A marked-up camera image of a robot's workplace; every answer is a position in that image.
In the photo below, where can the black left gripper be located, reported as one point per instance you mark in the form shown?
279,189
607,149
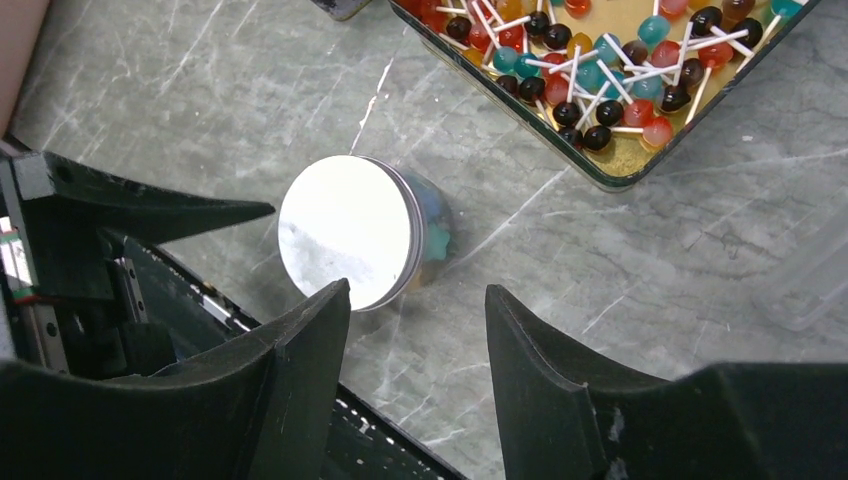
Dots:
77,305

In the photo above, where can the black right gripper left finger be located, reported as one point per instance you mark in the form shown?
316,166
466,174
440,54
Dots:
164,426

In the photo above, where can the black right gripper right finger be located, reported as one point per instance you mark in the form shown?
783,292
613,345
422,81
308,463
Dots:
565,411

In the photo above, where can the white jar lid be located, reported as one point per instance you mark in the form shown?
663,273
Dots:
353,218

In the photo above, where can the clear plastic jar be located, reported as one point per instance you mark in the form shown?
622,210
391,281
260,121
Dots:
439,242

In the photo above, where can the gold tin of star candies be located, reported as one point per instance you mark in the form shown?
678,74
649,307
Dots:
341,10

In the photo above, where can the clear plastic scoop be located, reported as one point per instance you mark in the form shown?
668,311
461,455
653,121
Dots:
810,282

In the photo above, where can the gold tin of lollipops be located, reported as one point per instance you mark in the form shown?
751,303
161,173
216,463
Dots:
612,86

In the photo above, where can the pink plastic storage box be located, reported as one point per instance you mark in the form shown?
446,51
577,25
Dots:
21,21

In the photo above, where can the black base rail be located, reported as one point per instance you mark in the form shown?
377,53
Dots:
303,423

